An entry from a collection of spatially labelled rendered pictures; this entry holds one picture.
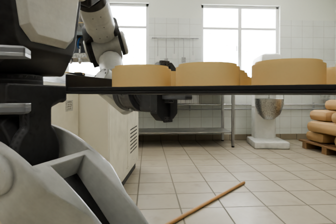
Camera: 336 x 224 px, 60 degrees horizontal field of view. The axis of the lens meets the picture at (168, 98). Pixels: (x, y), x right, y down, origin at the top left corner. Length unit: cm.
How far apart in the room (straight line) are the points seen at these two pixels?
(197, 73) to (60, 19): 35
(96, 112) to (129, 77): 170
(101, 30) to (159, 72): 67
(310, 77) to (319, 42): 570
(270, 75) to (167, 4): 503
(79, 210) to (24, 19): 27
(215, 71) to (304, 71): 6
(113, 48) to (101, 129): 106
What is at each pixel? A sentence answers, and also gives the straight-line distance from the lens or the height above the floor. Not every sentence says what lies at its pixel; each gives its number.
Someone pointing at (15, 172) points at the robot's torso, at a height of 67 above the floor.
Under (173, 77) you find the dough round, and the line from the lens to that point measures 28.
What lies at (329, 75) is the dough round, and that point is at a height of 79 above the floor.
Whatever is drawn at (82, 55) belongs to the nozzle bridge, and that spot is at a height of 103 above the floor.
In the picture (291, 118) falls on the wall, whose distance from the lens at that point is 559.
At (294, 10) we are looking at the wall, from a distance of 580.
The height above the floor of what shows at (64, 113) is 67.
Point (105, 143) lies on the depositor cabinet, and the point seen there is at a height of 46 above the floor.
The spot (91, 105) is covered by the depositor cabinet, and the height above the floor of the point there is 71.
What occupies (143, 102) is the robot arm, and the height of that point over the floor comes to 75.
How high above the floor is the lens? 77
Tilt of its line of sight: level
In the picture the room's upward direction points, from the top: straight up
